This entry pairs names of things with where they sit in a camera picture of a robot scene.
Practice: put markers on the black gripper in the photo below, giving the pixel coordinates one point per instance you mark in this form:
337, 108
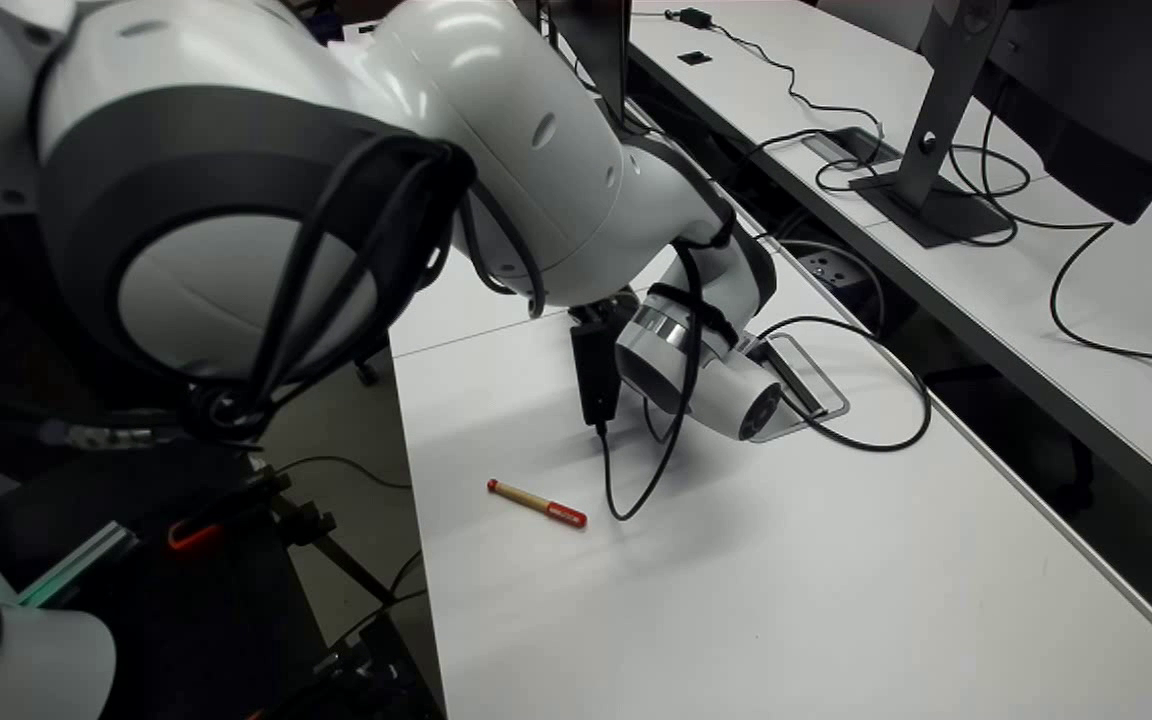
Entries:
593, 348

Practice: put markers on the small black flat object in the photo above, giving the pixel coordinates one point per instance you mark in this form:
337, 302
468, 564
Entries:
694, 59

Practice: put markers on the black mounting plate with clamps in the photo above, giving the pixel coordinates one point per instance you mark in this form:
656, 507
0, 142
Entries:
180, 533

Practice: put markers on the red marker pen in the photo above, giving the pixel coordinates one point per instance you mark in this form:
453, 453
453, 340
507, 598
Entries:
553, 510

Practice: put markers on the table power socket box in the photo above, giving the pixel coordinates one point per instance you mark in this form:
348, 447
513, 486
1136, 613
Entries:
801, 376

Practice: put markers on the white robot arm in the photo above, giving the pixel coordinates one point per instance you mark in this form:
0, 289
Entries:
234, 204

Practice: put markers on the monitor stand with base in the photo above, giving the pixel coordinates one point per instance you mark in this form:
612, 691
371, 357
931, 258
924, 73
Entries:
918, 197

